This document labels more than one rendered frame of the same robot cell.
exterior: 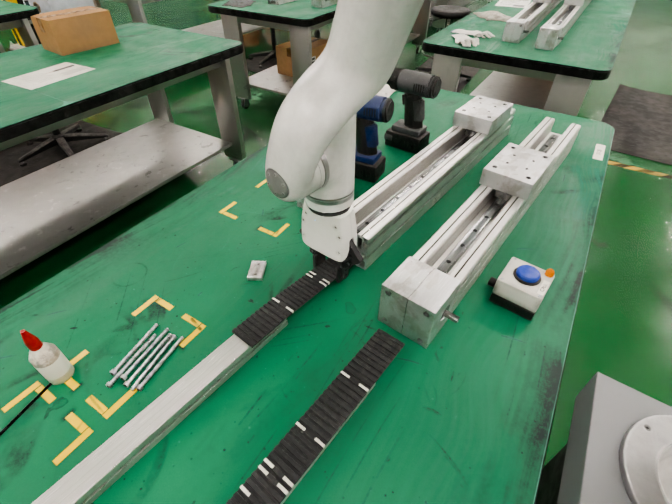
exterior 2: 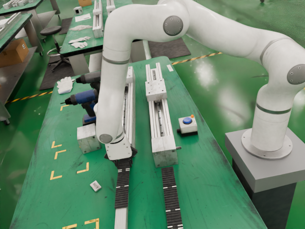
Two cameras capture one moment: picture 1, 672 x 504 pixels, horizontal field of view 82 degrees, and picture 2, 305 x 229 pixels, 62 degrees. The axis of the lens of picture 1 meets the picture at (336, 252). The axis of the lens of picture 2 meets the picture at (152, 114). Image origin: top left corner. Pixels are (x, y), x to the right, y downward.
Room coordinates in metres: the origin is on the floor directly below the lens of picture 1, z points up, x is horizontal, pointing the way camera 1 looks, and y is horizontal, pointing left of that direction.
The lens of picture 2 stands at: (-0.22, 0.34, 1.61)
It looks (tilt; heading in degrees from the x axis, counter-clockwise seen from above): 35 degrees down; 325
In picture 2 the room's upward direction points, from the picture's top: 12 degrees counter-clockwise
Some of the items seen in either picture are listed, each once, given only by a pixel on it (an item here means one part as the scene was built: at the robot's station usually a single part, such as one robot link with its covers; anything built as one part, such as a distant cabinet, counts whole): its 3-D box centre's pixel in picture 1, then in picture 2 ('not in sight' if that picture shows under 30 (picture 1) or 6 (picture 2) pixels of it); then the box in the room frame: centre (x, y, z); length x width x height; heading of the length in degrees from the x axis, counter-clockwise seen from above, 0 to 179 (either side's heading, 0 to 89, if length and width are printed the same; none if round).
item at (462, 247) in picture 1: (509, 192); (157, 98); (0.79, -0.42, 0.82); 0.80 x 0.10 x 0.09; 141
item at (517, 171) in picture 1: (515, 174); (156, 91); (0.79, -0.42, 0.87); 0.16 x 0.11 x 0.07; 141
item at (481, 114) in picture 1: (481, 118); (125, 77); (1.10, -0.43, 0.87); 0.16 x 0.11 x 0.07; 141
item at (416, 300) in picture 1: (423, 304); (167, 150); (0.43, -0.15, 0.83); 0.12 x 0.09 x 0.10; 51
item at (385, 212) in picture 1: (438, 167); (125, 104); (0.91, -0.27, 0.82); 0.80 x 0.10 x 0.09; 141
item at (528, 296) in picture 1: (517, 285); (186, 126); (0.49, -0.34, 0.81); 0.10 x 0.08 x 0.06; 51
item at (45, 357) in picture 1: (43, 354); not in sight; (0.33, 0.44, 0.84); 0.04 x 0.04 x 0.12
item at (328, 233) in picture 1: (329, 223); (117, 145); (0.55, 0.01, 0.92); 0.10 x 0.07 x 0.11; 51
